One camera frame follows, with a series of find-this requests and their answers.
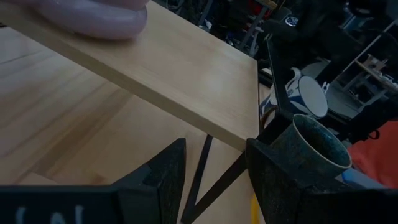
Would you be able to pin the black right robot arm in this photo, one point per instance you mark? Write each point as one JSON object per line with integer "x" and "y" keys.
{"x": 373, "y": 118}

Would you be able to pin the orange red object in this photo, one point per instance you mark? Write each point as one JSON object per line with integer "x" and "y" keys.
{"x": 379, "y": 155}

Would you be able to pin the wooden shelf black frame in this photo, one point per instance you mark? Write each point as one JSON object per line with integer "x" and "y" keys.
{"x": 171, "y": 68}

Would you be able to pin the yellow faceted mug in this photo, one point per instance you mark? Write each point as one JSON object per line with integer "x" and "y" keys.
{"x": 255, "y": 208}

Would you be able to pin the white mug blue pattern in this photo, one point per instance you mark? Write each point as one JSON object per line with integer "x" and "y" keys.
{"x": 311, "y": 96}

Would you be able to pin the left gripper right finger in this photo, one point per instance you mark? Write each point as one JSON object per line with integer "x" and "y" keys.
{"x": 273, "y": 186}

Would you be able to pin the light blue object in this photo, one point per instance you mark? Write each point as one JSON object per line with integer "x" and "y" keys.
{"x": 360, "y": 179}

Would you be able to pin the lilac ribbed mug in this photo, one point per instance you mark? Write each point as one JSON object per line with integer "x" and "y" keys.
{"x": 93, "y": 21}

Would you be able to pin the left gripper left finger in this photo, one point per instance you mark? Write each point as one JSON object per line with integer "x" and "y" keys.
{"x": 161, "y": 186}

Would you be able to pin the teal brown glazed mug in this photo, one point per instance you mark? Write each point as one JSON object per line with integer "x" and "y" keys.
{"x": 298, "y": 155}

